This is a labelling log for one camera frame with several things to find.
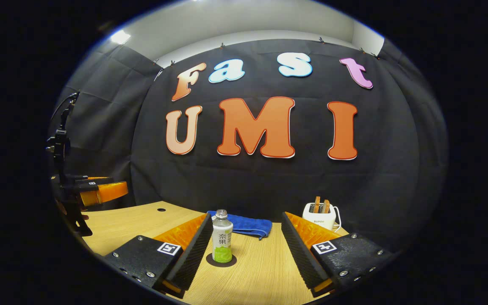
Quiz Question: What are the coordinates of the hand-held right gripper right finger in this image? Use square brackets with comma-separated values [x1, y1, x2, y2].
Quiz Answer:
[281, 212, 397, 298]

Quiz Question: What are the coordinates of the black backdrop cloth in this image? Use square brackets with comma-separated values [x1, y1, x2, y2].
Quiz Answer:
[49, 37, 450, 255]

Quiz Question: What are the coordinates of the dark brown round coaster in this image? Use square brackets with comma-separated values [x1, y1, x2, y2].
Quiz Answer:
[206, 253, 237, 267]

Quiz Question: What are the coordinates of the white toaster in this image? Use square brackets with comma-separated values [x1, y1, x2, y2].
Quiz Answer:
[302, 202, 337, 230]

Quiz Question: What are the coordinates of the clear water bottle green label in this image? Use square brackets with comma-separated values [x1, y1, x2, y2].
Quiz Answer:
[212, 209, 233, 263]

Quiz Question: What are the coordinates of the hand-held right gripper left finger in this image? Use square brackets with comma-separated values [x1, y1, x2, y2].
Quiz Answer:
[102, 213, 214, 299]

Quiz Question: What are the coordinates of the blue folded cloth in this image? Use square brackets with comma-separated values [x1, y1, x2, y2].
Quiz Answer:
[207, 211, 272, 240]

